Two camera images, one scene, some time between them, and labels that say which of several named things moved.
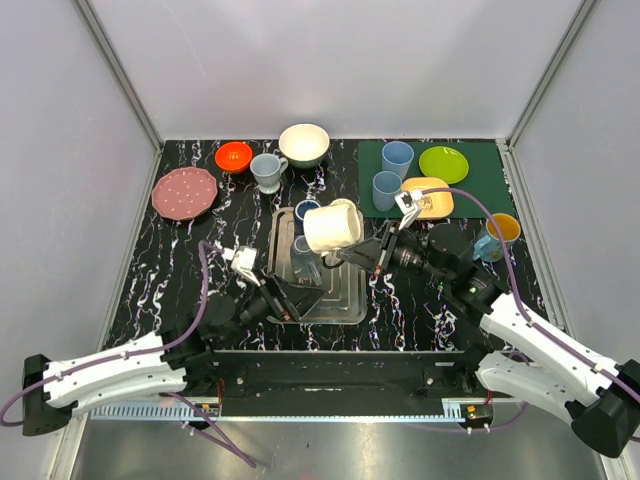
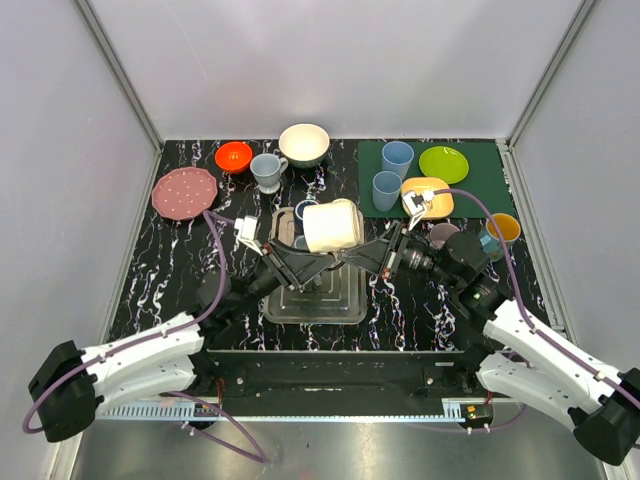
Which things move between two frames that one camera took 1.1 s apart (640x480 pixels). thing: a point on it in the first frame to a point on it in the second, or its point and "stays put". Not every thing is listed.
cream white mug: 335,226 stays put
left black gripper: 275,299 to 278,265
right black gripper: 369,252 stays put
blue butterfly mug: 487,246 stays put
